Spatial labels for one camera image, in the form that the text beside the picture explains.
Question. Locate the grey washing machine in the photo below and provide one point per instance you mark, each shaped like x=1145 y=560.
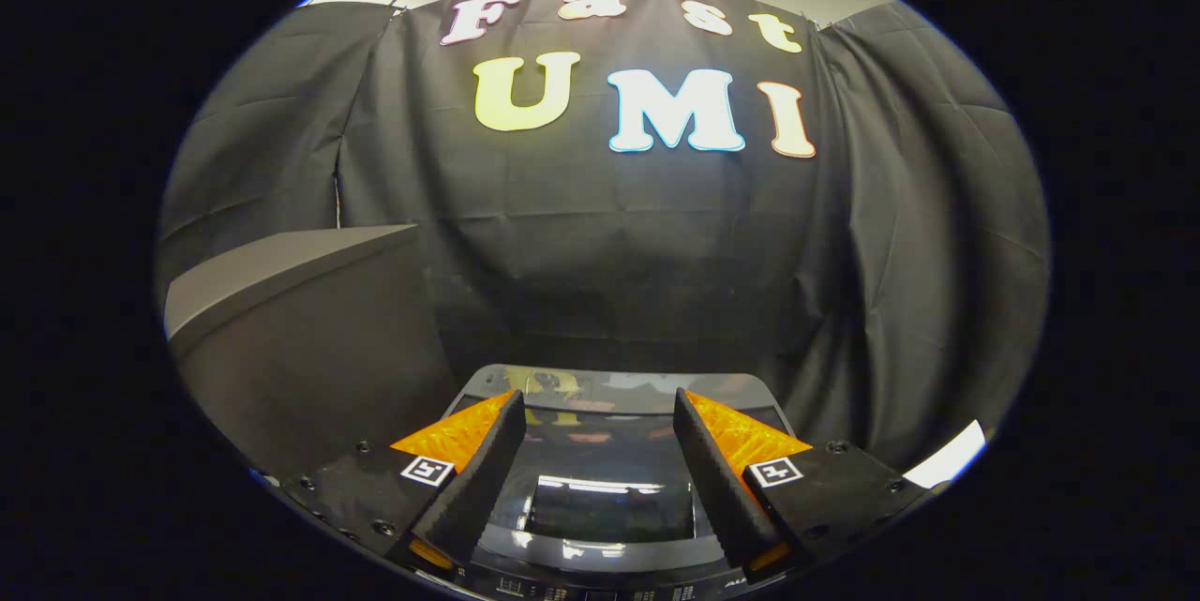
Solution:
x=609 y=578

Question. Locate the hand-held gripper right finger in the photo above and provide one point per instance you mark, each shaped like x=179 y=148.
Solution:
x=714 y=479

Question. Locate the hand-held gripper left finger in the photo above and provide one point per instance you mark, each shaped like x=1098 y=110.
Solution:
x=483 y=479

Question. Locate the dark cabinet with beige door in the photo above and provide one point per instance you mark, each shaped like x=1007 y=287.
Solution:
x=309 y=348

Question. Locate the black backdrop cloth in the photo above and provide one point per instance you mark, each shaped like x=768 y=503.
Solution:
x=600 y=254

